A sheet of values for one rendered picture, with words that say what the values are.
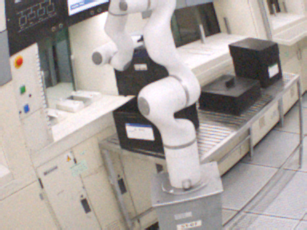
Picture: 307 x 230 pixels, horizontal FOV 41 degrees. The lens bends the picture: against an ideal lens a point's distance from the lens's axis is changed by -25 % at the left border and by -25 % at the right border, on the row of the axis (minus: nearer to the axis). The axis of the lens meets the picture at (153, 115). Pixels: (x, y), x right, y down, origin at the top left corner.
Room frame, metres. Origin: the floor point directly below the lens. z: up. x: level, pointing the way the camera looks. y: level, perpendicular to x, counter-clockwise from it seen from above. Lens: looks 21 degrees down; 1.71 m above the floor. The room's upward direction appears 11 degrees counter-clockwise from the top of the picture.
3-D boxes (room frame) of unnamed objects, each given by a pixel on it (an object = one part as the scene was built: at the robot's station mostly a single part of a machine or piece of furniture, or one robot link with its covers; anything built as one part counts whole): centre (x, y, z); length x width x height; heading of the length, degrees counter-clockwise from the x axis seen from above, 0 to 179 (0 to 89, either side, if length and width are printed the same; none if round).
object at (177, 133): (1.70, -0.05, 1.07); 0.19 x 0.12 x 0.24; 123
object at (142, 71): (2.24, -0.01, 1.12); 0.24 x 0.20 x 0.32; 53
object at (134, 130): (2.23, -0.01, 0.85); 0.28 x 0.28 x 0.17; 53
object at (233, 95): (2.48, -0.43, 0.83); 0.29 x 0.29 x 0.13; 43
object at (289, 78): (2.52, -0.39, 0.38); 1.30 x 0.60 x 0.76; 133
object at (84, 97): (2.64, 0.40, 0.89); 0.22 x 0.21 x 0.04; 43
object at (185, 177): (1.72, -0.07, 0.85); 0.19 x 0.19 x 0.18
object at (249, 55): (2.78, -0.72, 0.89); 0.29 x 0.29 x 0.25; 39
